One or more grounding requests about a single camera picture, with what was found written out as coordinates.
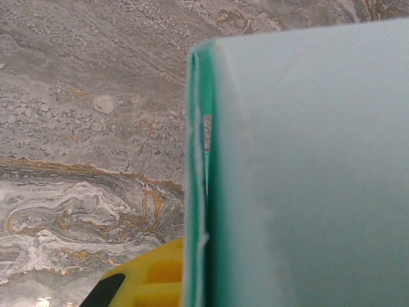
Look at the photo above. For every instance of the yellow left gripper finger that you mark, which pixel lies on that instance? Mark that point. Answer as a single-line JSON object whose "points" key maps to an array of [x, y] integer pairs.
{"points": [[153, 278]]}

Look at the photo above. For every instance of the light teal paper box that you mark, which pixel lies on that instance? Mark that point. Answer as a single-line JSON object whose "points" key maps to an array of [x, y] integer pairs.
{"points": [[303, 160]]}

